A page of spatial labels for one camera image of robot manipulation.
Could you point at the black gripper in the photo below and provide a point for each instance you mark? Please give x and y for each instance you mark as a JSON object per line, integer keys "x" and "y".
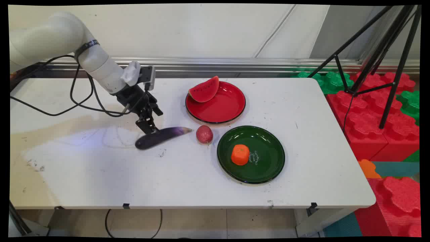
{"x": 132, "y": 96}

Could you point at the orange toy carrot piece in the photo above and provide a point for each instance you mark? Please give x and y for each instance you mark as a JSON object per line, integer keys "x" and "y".
{"x": 240, "y": 155}

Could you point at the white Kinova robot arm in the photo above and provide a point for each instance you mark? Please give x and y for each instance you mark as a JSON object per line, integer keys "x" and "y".
{"x": 63, "y": 37}

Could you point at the purple toy eggplant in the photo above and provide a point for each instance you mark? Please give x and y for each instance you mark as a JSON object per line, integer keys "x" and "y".
{"x": 161, "y": 136}

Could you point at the red toy radish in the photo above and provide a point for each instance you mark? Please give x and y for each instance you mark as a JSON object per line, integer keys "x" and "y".
{"x": 204, "y": 134}

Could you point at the toy watermelon slice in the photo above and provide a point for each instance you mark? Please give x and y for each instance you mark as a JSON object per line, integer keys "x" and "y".
{"x": 205, "y": 91}

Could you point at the red round plate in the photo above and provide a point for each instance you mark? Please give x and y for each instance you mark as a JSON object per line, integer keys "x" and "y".
{"x": 221, "y": 107}

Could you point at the black table edge clip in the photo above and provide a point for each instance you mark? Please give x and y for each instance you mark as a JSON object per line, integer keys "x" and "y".
{"x": 126, "y": 205}
{"x": 313, "y": 205}

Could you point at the green round plate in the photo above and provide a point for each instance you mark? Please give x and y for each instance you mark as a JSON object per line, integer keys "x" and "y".
{"x": 265, "y": 158}

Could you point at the grey table leg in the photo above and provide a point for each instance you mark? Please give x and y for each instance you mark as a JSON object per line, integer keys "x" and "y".
{"x": 20, "y": 222}

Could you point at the green foam block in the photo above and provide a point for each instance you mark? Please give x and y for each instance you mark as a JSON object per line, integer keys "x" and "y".
{"x": 410, "y": 102}
{"x": 332, "y": 82}

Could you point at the white table leg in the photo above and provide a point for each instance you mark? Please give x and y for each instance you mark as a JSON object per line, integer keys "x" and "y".
{"x": 319, "y": 222}

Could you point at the large red foam block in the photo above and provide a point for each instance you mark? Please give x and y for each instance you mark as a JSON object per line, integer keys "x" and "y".
{"x": 361, "y": 124}

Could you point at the orange foam piece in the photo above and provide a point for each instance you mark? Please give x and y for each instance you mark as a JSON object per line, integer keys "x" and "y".
{"x": 368, "y": 169}

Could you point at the teal foam mat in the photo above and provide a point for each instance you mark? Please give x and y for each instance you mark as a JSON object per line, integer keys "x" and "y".
{"x": 398, "y": 169}

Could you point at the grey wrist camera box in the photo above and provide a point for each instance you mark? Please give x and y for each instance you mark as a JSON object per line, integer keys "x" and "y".
{"x": 148, "y": 77}

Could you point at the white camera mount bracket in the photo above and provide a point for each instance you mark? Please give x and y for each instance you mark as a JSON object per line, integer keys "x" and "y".
{"x": 131, "y": 73}

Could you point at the aluminium wall rail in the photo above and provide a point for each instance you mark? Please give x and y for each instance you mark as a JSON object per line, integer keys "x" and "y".
{"x": 235, "y": 64}

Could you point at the black camera tripod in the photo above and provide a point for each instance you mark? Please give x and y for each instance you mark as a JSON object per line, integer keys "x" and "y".
{"x": 389, "y": 43}

